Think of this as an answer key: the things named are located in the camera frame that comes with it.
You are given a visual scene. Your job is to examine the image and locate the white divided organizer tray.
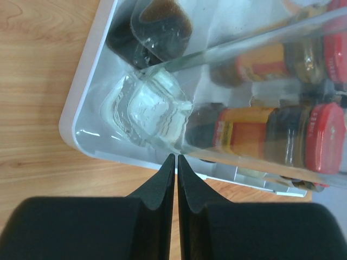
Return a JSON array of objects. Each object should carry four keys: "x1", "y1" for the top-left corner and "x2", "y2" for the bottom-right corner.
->
[{"x1": 59, "y1": 1, "x2": 307, "y2": 198}]

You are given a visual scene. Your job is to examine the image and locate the red-lid sauce jar front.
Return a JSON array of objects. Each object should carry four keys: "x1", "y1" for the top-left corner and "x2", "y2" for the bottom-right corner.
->
[{"x1": 209, "y1": 1, "x2": 346, "y2": 88}]

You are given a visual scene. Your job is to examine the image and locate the glass jar with white granules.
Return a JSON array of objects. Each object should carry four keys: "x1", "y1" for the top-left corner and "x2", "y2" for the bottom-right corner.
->
[{"x1": 281, "y1": 176, "x2": 330, "y2": 192}]

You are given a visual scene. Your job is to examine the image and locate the red-lid sauce bottle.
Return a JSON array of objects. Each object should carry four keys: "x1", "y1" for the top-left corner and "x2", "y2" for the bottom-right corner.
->
[{"x1": 185, "y1": 102, "x2": 346, "y2": 174}]

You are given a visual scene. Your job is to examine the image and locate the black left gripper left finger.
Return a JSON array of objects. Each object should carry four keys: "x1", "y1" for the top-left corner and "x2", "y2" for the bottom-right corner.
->
[{"x1": 1, "y1": 154, "x2": 175, "y2": 259}]

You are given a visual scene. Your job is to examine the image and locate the clear oil bottle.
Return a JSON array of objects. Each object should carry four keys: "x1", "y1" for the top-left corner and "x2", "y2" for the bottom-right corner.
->
[{"x1": 100, "y1": 1, "x2": 346, "y2": 189}]

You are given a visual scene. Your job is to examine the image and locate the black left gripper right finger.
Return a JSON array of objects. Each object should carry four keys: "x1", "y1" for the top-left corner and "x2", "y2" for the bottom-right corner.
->
[{"x1": 177, "y1": 155, "x2": 346, "y2": 259}]

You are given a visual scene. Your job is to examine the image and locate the tall bottle with dark sauce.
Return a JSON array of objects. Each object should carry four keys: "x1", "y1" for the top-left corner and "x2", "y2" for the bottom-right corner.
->
[{"x1": 106, "y1": 1, "x2": 192, "y2": 69}]

